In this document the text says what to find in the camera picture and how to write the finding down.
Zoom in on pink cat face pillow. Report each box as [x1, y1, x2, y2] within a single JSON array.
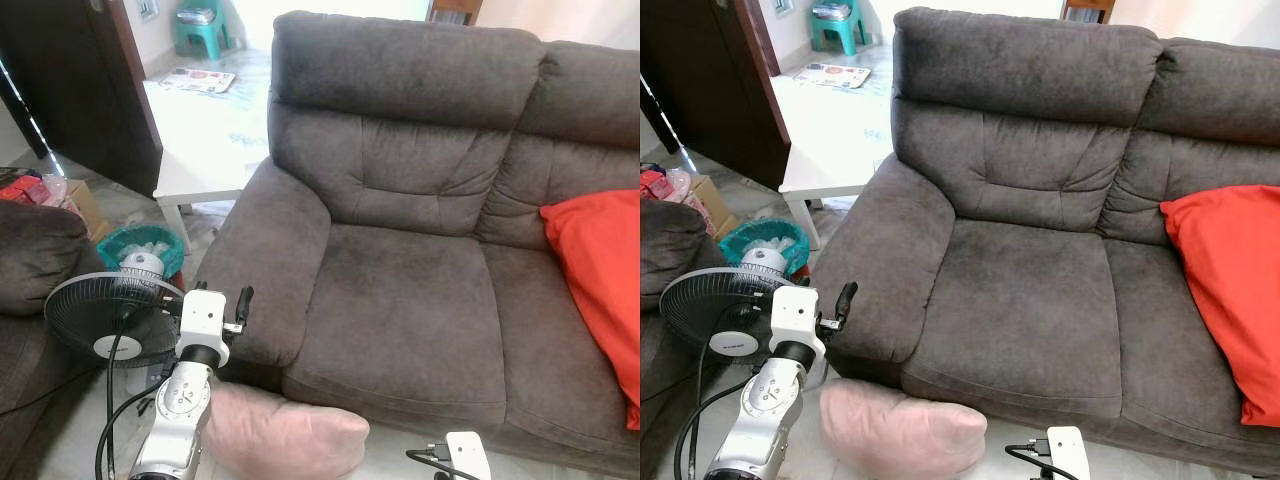
[[820, 378, 989, 480], [205, 382, 371, 480]]

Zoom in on black and white floor fan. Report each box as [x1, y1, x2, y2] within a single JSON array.
[[658, 248, 803, 369], [44, 252, 187, 393]]

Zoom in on dark grey fabric sofa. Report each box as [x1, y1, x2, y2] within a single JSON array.
[[193, 10, 641, 479], [810, 5, 1280, 476]]

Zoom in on patterned floor mat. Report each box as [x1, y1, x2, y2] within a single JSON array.
[[793, 62, 873, 90], [158, 66, 238, 95]]

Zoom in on red pillow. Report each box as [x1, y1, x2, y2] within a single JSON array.
[[539, 189, 641, 431], [1160, 185, 1280, 428]]

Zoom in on teal plastic basket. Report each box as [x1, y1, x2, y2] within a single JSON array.
[[718, 218, 809, 277], [97, 223, 186, 280]]

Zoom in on white side table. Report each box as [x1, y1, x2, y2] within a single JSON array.
[[770, 75, 896, 251], [143, 80, 273, 251]]

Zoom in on brown cardboard box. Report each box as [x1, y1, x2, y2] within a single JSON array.
[[690, 175, 739, 241], [60, 178, 113, 243]]

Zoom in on dark grey armchair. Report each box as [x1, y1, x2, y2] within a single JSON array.
[[0, 200, 106, 480], [640, 198, 731, 480]]

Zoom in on red packets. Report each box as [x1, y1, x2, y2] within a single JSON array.
[[640, 168, 678, 201], [0, 172, 63, 208]]

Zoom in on dark wooden door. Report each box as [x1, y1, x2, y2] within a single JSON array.
[[0, 0, 163, 198], [640, 0, 793, 191]]

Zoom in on teal plastic stool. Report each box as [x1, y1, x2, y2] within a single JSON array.
[[172, 0, 233, 59], [808, 0, 869, 56]]

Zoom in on brown wooden furniture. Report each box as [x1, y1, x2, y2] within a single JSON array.
[[1060, 0, 1117, 25], [428, 0, 484, 26]]

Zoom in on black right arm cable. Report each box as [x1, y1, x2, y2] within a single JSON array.
[[1005, 444, 1061, 480], [406, 449, 481, 480]]

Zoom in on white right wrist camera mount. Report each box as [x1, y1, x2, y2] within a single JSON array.
[[445, 431, 492, 480], [1045, 426, 1091, 480]]

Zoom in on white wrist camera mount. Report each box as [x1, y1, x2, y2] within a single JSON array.
[[768, 286, 828, 363], [445, 431, 492, 480], [1045, 426, 1091, 480], [176, 290, 232, 366]]

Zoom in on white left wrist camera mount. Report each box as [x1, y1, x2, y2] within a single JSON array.
[[768, 286, 828, 363], [176, 290, 232, 366]]

